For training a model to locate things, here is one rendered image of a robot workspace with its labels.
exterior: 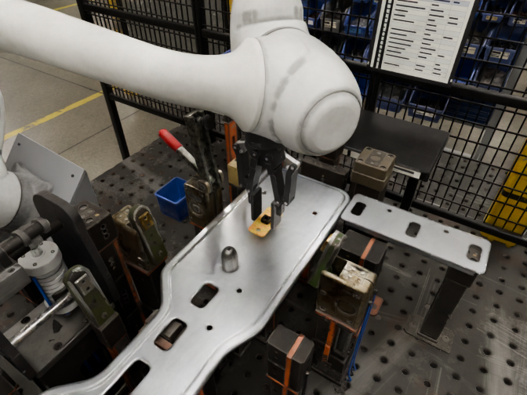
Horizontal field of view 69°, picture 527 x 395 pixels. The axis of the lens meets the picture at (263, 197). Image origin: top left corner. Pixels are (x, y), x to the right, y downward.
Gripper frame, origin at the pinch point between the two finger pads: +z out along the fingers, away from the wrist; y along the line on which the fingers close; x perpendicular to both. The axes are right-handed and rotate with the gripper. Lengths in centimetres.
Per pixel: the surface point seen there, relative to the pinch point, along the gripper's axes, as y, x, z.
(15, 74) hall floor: -382, 133, 105
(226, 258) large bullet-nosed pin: 0.2, -14.0, 1.0
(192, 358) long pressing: 5.7, -30.4, 4.6
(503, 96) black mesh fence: 33, 55, -10
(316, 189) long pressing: 3.6, 16.5, 4.8
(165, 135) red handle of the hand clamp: -24.8, -0.6, -9.5
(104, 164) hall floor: -180, 75, 105
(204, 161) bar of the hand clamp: -13.9, -1.4, -7.4
